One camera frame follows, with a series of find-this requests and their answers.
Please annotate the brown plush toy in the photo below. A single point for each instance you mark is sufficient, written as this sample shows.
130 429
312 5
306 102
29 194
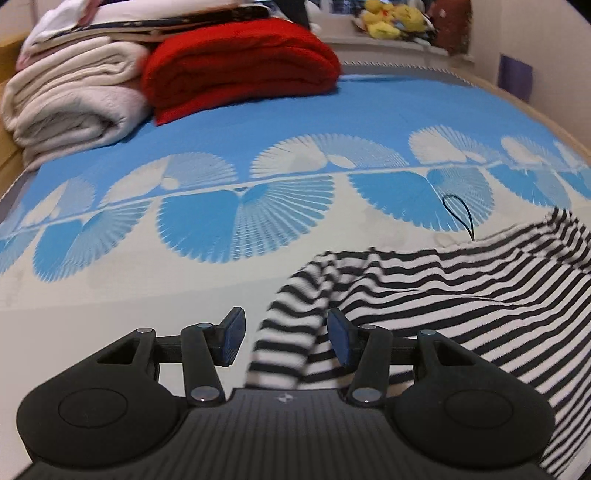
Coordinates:
450 23

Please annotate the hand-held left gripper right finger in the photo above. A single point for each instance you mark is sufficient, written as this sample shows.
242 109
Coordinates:
339 337

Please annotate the white folded blanket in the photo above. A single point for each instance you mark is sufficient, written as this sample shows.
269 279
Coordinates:
74 101

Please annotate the black white striped shirt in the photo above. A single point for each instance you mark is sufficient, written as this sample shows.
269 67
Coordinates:
438 295

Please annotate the yellow plush toy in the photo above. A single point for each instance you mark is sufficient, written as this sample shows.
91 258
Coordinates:
390 21

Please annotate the folded patterned bedding stack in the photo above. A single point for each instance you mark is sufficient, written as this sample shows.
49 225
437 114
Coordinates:
138 21

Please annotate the purple wall sheet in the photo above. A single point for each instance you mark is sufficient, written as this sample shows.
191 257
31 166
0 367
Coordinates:
516 76

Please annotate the red folded blanket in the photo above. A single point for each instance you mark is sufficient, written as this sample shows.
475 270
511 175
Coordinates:
240 64

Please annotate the blue white patterned bed mat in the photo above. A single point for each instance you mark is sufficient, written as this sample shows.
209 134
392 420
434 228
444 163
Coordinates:
184 258

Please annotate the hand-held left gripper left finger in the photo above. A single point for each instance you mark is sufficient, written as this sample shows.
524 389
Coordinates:
233 337

